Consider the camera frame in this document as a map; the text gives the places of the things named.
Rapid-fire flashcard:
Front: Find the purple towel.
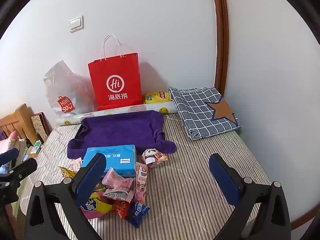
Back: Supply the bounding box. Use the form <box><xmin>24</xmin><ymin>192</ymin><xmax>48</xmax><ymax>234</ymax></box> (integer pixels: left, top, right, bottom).
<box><xmin>67</xmin><ymin>110</ymin><xmax>177</xmax><ymax>160</ymax></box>

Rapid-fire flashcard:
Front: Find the red paper bag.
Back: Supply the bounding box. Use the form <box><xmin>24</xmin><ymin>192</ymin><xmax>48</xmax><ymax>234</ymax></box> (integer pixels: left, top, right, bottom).
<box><xmin>87</xmin><ymin>34</ymin><xmax>143</xmax><ymax>111</ymax></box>

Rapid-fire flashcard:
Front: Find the white light switch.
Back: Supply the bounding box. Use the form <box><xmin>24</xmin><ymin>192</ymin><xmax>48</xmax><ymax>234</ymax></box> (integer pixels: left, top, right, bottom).
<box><xmin>69</xmin><ymin>16</ymin><xmax>85</xmax><ymax>33</ymax></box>

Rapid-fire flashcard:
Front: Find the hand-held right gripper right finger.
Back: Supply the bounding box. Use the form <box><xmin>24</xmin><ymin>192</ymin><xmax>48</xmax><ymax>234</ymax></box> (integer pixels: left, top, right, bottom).
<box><xmin>209</xmin><ymin>153</ymin><xmax>292</xmax><ymax>240</ymax></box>

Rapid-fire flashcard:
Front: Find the orange stick snack packet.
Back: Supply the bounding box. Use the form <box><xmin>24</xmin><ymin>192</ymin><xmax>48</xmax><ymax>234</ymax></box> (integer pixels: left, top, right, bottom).
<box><xmin>135</xmin><ymin>162</ymin><xmax>148</xmax><ymax>205</ymax></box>

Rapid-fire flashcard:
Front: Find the pink yellow snack packet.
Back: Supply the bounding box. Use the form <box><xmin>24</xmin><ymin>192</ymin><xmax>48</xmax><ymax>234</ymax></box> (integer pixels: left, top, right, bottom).
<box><xmin>80</xmin><ymin>191</ymin><xmax>113</xmax><ymax>219</ymax></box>

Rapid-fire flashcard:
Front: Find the patterned picture frame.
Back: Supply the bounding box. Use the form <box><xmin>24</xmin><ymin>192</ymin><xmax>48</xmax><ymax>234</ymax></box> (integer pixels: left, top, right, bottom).
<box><xmin>30</xmin><ymin>112</ymin><xmax>50</xmax><ymax>143</ymax></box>

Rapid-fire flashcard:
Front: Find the pink white cloth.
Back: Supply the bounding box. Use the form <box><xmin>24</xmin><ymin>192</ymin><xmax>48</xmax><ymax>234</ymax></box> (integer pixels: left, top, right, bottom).
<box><xmin>0</xmin><ymin>131</ymin><xmax>20</xmax><ymax>155</ymax></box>

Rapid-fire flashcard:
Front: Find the white green tube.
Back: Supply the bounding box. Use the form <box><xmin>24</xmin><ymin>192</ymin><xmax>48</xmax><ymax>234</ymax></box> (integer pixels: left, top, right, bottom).
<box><xmin>30</xmin><ymin>140</ymin><xmax>43</xmax><ymax>158</ymax></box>

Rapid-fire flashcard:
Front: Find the white red snack packet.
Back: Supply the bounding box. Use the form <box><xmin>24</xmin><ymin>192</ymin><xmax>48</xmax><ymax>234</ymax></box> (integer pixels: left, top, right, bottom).
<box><xmin>68</xmin><ymin>157</ymin><xmax>83</xmax><ymax>173</ymax></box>

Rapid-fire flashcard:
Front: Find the light green bed sheet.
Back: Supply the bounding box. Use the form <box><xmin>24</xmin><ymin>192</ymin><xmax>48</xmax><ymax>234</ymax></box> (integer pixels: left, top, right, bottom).
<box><xmin>10</xmin><ymin>175</ymin><xmax>33</xmax><ymax>220</ymax></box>

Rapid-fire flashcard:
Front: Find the checked cloth with star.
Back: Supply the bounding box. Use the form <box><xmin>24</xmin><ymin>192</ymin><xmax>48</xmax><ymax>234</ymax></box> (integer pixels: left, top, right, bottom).
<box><xmin>168</xmin><ymin>86</ymin><xmax>243</xmax><ymax>140</ymax></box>

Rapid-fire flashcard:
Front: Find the green snack packet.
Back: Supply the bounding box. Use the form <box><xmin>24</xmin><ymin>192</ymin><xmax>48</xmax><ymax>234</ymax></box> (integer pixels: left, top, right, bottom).
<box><xmin>94</xmin><ymin>181</ymin><xmax>108</xmax><ymax>192</ymax></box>

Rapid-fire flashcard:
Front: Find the yellow snack bag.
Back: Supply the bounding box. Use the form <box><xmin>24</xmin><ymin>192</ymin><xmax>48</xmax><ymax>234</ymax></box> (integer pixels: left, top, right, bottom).
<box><xmin>143</xmin><ymin>91</ymin><xmax>172</xmax><ymax>105</ymax></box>

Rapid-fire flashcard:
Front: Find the pink panda snack packet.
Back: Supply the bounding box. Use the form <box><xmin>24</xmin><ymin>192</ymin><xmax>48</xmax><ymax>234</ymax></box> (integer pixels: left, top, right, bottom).
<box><xmin>142</xmin><ymin>149</ymin><xmax>168</xmax><ymax>168</ymax></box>

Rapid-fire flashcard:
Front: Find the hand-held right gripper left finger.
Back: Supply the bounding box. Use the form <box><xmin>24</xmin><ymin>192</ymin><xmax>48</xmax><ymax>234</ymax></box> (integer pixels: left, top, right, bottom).
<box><xmin>24</xmin><ymin>152</ymin><xmax>108</xmax><ymax>240</ymax></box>

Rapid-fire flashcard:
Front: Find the red gold snack packet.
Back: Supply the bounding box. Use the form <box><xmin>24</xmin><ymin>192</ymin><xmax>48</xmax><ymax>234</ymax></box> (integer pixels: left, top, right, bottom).
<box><xmin>111</xmin><ymin>200</ymin><xmax>132</xmax><ymax>219</ymax></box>

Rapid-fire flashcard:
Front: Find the small blue snack packet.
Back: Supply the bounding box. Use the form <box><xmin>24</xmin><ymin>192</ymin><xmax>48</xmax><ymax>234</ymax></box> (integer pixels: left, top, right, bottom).
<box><xmin>126</xmin><ymin>200</ymin><xmax>150</xmax><ymax>228</ymax></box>

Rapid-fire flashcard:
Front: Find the light pink pillow packet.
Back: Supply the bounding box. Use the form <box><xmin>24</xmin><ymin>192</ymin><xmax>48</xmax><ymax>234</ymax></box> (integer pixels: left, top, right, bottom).
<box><xmin>101</xmin><ymin>167</ymin><xmax>135</xmax><ymax>188</ymax></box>

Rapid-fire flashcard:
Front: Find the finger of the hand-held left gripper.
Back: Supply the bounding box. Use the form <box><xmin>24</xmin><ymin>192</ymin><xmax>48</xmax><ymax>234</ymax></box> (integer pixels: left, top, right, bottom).
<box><xmin>0</xmin><ymin>148</ymin><xmax>20</xmax><ymax>165</ymax></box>
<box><xmin>5</xmin><ymin>157</ymin><xmax>38</xmax><ymax>180</ymax></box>

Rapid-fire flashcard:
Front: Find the wooden headboard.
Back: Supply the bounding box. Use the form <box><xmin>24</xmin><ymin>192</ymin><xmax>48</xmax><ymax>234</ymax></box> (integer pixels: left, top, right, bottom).
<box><xmin>0</xmin><ymin>103</ymin><xmax>34</xmax><ymax>140</ymax></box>

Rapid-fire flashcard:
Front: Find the fruit print rolled mat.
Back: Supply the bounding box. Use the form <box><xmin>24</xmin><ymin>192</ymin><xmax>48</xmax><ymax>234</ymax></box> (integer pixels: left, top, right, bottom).
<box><xmin>55</xmin><ymin>100</ymin><xmax>178</xmax><ymax>126</ymax></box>

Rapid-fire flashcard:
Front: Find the white plastic shopping bag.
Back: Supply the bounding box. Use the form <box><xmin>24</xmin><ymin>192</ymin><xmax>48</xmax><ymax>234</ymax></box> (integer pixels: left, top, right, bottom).
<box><xmin>43</xmin><ymin>60</ymin><xmax>98</xmax><ymax>117</ymax></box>

